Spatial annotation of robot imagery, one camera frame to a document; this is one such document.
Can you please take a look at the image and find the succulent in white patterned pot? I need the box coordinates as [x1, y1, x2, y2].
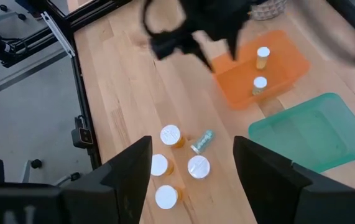
[251, 0, 287, 21]

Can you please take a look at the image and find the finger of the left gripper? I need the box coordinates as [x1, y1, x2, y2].
[223, 18, 243, 61]
[150, 32, 213, 72]

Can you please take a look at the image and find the small amber pill bottle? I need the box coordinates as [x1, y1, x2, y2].
[251, 76, 268, 96]
[256, 46, 271, 70]

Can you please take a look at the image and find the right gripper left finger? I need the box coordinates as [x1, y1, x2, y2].
[60, 136, 153, 224]

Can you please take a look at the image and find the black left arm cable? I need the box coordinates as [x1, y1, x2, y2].
[142, 0, 155, 35]

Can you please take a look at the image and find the clear teal pill bottle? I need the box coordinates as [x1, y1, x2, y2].
[190, 129, 216, 155]

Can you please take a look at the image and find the silver metal bracket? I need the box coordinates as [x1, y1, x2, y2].
[41, 11, 76, 58]

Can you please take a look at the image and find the small grey camera box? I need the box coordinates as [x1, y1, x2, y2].
[70, 114, 95, 149]

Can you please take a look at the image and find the black aluminium rig frame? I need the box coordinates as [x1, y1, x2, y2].
[0, 0, 355, 172]

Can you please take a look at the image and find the green translucent plastic bin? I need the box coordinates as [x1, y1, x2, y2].
[247, 92, 355, 174]

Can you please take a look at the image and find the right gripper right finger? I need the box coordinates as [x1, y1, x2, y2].
[233, 136, 355, 224]

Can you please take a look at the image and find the grey cable with black plug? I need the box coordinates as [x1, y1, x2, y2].
[54, 171, 81, 187]

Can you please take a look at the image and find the orange translucent plastic bin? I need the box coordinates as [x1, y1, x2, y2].
[211, 29, 311, 110]

